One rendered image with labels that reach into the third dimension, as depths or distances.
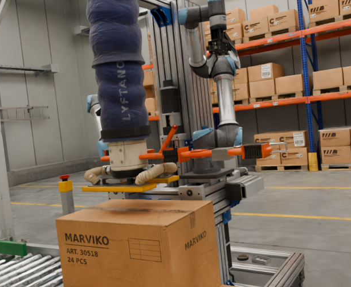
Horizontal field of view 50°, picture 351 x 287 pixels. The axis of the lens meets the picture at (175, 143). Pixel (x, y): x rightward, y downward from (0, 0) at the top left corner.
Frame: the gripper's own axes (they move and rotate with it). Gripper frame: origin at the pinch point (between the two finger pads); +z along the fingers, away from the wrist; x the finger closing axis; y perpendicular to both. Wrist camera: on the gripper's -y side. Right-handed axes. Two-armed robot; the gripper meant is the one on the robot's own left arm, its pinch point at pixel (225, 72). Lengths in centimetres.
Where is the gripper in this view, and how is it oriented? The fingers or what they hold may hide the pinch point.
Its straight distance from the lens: 173.9
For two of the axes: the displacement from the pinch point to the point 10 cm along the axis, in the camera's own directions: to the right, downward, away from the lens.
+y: -5.4, 1.0, -8.3
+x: 8.3, -0.6, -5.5
